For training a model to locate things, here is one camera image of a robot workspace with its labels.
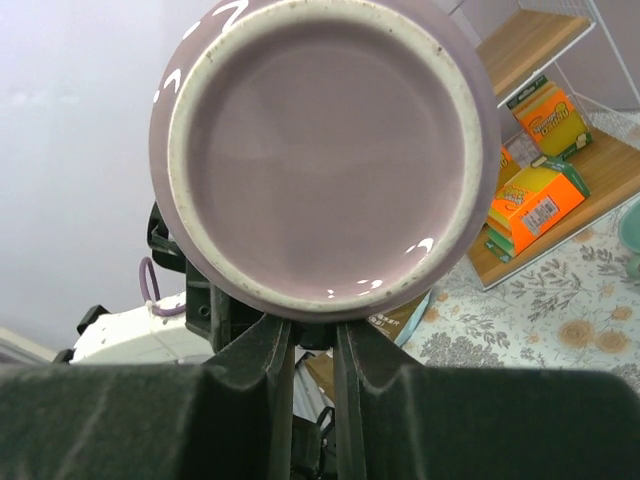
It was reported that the purple ceramic mug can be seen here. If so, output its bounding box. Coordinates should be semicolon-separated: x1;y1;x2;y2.
149;1;501;322

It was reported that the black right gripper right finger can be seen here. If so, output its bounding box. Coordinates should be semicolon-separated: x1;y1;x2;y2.
333;321;639;479

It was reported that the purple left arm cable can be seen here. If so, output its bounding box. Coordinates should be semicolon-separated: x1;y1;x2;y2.
138;256;187;319

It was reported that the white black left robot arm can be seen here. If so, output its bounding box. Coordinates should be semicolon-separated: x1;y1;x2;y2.
54;206;232;365

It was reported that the green ceramic mug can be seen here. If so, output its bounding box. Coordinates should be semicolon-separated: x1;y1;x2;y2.
618;202;640;280

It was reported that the white wire wooden shelf rack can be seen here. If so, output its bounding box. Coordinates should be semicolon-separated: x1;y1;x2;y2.
455;1;639;290

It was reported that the brown snack bag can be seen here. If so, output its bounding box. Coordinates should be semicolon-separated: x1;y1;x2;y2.
304;291;431;405

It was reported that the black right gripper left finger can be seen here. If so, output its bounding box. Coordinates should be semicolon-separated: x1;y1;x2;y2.
1;316;293;479

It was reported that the orange sponge box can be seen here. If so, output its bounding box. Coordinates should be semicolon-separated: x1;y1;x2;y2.
485;155;590;263

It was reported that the orange yellow sponge pack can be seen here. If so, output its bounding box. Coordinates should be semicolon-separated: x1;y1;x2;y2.
506;74;593;160

